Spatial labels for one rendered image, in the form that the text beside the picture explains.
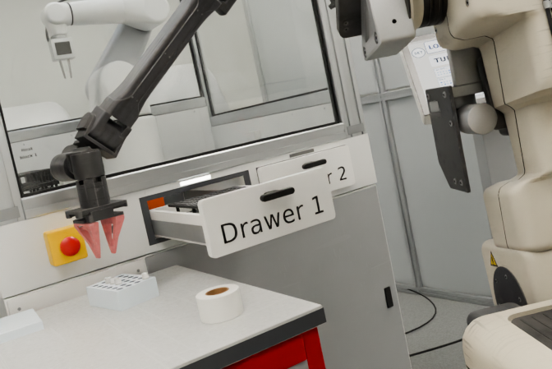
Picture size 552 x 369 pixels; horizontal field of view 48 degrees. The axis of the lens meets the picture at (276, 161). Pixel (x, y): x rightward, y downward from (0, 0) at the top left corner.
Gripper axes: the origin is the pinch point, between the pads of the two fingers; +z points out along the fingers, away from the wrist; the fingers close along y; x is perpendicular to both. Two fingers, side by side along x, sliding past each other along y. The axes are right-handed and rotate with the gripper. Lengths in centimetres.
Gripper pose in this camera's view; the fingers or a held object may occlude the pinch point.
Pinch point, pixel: (105, 251)
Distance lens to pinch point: 125.6
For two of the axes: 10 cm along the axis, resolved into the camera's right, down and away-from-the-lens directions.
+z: 1.7, 9.8, 0.8
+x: 6.7, -0.6, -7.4
